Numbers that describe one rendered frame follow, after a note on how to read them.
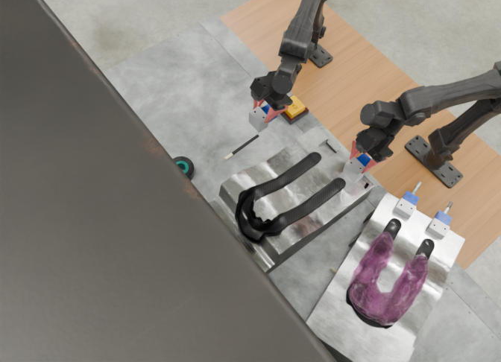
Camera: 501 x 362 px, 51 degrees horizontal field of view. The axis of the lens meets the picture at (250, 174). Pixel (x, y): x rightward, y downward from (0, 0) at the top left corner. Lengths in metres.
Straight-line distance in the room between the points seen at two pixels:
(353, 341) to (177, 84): 0.99
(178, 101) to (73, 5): 1.59
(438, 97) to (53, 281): 1.24
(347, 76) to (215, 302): 1.68
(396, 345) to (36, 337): 1.23
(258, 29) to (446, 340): 1.21
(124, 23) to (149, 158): 2.84
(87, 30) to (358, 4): 1.57
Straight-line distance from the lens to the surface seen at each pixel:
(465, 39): 3.36
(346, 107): 1.82
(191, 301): 0.25
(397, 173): 1.73
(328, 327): 1.39
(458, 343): 1.61
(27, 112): 0.31
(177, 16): 3.12
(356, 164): 1.54
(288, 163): 1.57
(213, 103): 1.76
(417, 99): 1.41
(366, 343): 1.41
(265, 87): 1.40
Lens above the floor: 2.25
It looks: 63 degrees down
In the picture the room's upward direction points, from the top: 8 degrees clockwise
